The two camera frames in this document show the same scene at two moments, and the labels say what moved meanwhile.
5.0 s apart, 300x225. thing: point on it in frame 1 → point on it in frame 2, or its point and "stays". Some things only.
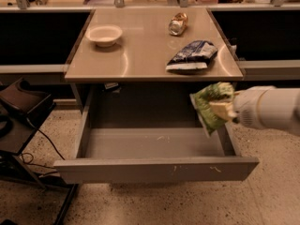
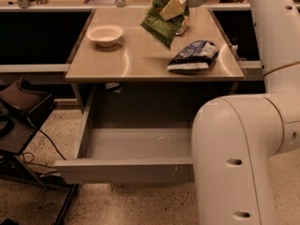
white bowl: x=104 y=36 stays
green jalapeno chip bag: x=203 y=96 → x=164 y=31
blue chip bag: x=198 y=54 stays
